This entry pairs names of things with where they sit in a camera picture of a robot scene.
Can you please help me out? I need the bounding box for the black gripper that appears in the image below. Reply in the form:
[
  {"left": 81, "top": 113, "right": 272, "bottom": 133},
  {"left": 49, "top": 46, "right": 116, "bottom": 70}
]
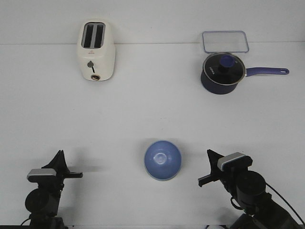
[
  {"left": 198, "top": 149, "right": 247, "bottom": 187},
  {"left": 38, "top": 150, "right": 83, "bottom": 193}
]

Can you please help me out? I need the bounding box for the blue bowl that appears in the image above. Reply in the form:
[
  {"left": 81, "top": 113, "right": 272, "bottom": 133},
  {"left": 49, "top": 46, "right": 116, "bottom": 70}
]
[{"left": 144, "top": 140, "right": 182, "bottom": 181}]

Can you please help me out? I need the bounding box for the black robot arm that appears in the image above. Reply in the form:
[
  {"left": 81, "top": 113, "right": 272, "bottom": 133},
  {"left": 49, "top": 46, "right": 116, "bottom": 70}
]
[
  {"left": 25, "top": 150, "right": 83, "bottom": 229},
  {"left": 198, "top": 149, "right": 305, "bottom": 229}
]

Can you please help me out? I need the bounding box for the dark blue saucepan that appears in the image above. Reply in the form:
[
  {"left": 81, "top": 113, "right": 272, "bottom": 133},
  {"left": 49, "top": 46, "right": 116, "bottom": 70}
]
[{"left": 201, "top": 52, "right": 289, "bottom": 94}]

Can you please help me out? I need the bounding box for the glass lid with blue knob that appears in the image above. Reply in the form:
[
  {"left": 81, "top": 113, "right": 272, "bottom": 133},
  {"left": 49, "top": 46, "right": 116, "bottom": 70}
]
[{"left": 203, "top": 52, "right": 246, "bottom": 86}]

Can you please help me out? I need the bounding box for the clear container with blue rim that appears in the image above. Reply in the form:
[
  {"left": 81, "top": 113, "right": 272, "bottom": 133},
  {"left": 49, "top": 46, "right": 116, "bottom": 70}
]
[{"left": 202, "top": 31, "right": 249, "bottom": 53}]

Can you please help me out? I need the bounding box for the cream white toaster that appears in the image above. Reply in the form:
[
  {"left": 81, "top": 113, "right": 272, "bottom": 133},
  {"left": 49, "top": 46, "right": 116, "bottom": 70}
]
[{"left": 77, "top": 19, "right": 116, "bottom": 81}]

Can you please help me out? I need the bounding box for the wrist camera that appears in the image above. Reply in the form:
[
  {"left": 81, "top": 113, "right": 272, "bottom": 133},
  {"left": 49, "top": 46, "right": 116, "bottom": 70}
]
[
  {"left": 217, "top": 152, "right": 253, "bottom": 172},
  {"left": 27, "top": 168, "right": 57, "bottom": 183}
]

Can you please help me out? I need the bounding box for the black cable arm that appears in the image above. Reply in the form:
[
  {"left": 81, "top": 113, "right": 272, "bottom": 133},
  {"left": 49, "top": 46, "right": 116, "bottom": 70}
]
[{"left": 264, "top": 182, "right": 305, "bottom": 226}]

